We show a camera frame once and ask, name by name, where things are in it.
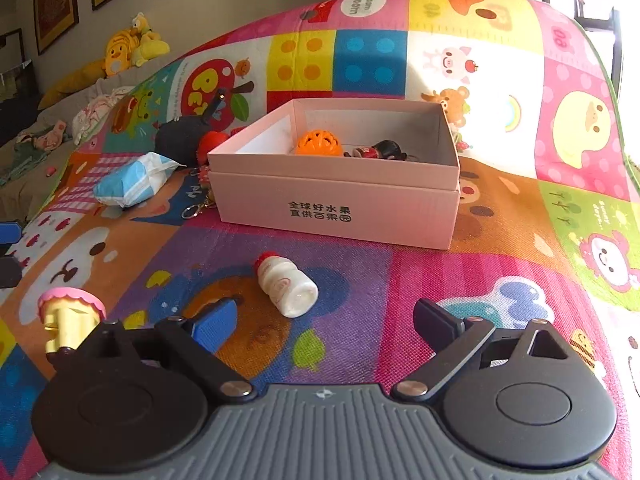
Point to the white patterned cloth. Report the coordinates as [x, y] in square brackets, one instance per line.
[97, 110]

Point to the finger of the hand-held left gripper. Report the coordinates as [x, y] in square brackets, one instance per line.
[9, 235]

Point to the blue and white tissue pack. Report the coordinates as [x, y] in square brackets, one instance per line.
[131, 182]

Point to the pink doll on clothes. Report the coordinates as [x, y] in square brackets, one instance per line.
[47, 137]

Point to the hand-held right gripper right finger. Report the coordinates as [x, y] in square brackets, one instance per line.
[436, 321]

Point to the small white yogurt bottle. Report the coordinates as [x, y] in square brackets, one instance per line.
[287, 285]

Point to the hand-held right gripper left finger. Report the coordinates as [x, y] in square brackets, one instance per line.
[216, 321]

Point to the yellow plush toys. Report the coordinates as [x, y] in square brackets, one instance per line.
[122, 50]

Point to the pink and yellow cupcake toy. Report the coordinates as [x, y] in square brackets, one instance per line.
[62, 310]

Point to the pink cardboard box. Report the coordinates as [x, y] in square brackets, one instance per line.
[330, 200]

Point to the orange lattice ball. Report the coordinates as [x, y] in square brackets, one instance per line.
[319, 143]

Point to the black and red figurine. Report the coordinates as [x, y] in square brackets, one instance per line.
[382, 150]

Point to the large framed wall picture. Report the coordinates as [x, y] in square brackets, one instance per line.
[55, 0]

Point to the black plush toy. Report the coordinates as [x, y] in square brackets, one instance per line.
[180, 135]

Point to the yellow pillow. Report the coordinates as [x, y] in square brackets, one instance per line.
[75, 80]

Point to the colourful cartoon play mat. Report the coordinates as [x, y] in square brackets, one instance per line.
[350, 285]

